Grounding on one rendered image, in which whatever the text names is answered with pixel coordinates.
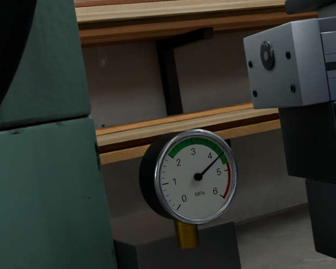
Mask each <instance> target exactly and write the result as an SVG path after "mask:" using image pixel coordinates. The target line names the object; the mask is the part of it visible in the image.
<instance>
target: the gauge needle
mask: <svg viewBox="0 0 336 269"><path fill-rule="evenodd" d="M223 153H224V152H222V153H221V154H220V155H219V156H218V157H217V158H216V159H215V160H214V161H213V162H212V163H211V164H210V165H209V166H208V167H207V168H206V169H205V170H204V171H203V172H202V173H196V174H194V179H195V180H196V181H200V180H202V178H203V175H204V174H205V173H206V172H207V171H208V169H209V168H210V167H211V166H212V165H213V164H214V163H215V161H216V160H217V159H218V158H219V157H220V156H221V155H222V154H223Z"/></svg>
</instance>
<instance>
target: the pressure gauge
mask: <svg viewBox="0 0 336 269"><path fill-rule="evenodd" d="M222 152H224V153H223V154H222V155H221V156H220V157H219V158H218V159H217V160H216V161H215V163H214V164H213V165H212V166H211V167H210V168H209V169H208V171H207V172H206V173H205V174H204V175H203V178H202V180H200V181H196V180H195V179H194V174H196V173H202V172H203V171H204V170H205V169H206V168H207V167H208V166H209V165H210V164H211V163H212V162H213V161H214V160H215V159H216V158H217V157H218V156H219V155H220V154H221V153H222ZM139 184H140V189H141V192H142V194H143V197H144V199H145V201H146V202H147V204H148V205H149V206H150V207H151V209H153V210H154V211H155V212H156V213H157V214H159V215H160V216H162V217H165V218H167V219H172V220H173V221H174V228H175V234H176V235H177V238H178V245H179V248H180V249H189V248H194V247H197V246H199V244H200V239H199V233H198V226H197V225H203V224H207V223H210V222H212V221H214V220H216V219H217V218H219V217H220V216H221V215H222V214H223V213H224V212H225V211H226V210H227V209H228V208H229V206H230V205H231V203H232V201H233V199H234V197H235V194H236V191H237V186H238V166H237V162H236V158H235V156H234V153H233V151H232V150H231V148H230V147H229V145H228V144H227V143H226V142H225V141H224V140H223V139H222V138H221V137H219V136H218V135H217V134H215V133H213V132H211V131H207V130H203V129H191V130H187V131H177V132H170V133H167V134H164V135H162V136H160V137H159V138H157V139H156V140H155V141H154V142H153V143H152V144H151V145H150V146H149V147H148V149H147V150H146V152H145V154H144V156H143V158H142V161H141V164H140V169H139Z"/></svg>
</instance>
